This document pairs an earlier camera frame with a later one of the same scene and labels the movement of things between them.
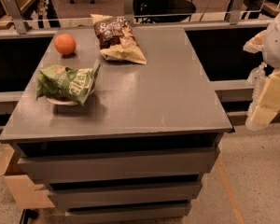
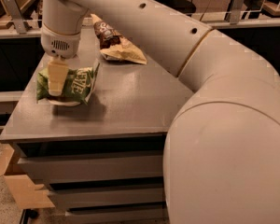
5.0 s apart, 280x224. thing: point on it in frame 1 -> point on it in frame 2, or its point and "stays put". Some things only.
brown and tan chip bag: x=117 y=40 stays put
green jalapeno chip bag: x=63 y=82 stays put
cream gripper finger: x=276 y=91 -> x=57 y=74
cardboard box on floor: x=26 y=192 stays put
